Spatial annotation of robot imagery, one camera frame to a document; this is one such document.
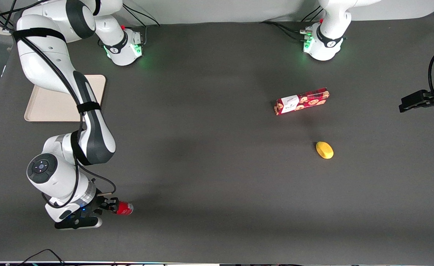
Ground red coke bottle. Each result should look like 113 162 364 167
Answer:
116 202 134 216

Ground black left arm base cables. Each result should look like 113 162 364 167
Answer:
260 6 323 42

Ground beige plastic tray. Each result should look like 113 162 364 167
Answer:
24 75 106 122

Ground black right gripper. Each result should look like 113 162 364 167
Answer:
67 189 120 222

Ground yellow lemon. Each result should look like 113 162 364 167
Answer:
316 141 334 160

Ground black cable at table edge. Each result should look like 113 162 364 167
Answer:
17 249 67 266

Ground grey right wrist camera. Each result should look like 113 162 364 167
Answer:
54 217 103 231

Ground black arm base cables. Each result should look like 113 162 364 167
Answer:
260 6 323 42
121 4 162 47

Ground red cookie box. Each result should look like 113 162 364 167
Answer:
274 87 330 116

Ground black right arm base cables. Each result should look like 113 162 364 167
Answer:
121 4 162 47

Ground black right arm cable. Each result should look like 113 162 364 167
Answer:
0 0 117 209

